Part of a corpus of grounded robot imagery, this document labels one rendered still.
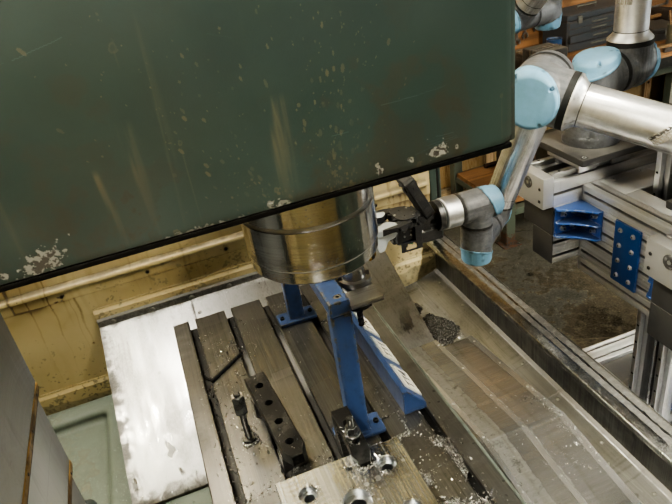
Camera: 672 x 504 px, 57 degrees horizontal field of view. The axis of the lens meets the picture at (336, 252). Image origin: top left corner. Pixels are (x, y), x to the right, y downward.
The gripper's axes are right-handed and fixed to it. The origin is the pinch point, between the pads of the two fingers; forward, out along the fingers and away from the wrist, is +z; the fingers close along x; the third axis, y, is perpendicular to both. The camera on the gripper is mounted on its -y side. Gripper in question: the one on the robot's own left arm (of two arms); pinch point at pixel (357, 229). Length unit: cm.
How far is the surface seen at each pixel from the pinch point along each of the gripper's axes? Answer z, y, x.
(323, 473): 25, 22, -41
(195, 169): 35, -43, -63
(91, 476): 76, 63, 22
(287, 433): 27.9, 24.2, -27.0
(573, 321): -123, 116, 75
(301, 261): 26, -29, -58
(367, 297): 9.1, -1.3, -28.4
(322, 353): 12.5, 29.9, 0.3
